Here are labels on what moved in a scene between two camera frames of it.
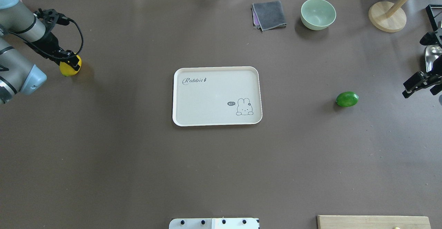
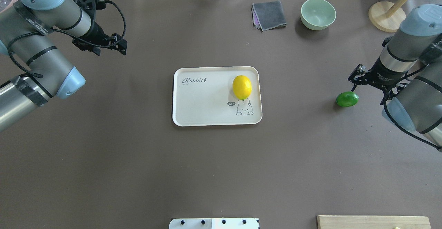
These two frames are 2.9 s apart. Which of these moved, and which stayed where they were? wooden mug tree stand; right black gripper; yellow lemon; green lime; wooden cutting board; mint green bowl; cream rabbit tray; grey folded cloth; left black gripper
Moved: left black gripper; right black gripper; yellow lemon
Stayed: wooden mug tree stand; wooden cutting board; mint green bowl; grey folded cloth; cream rabbit tray; green lime
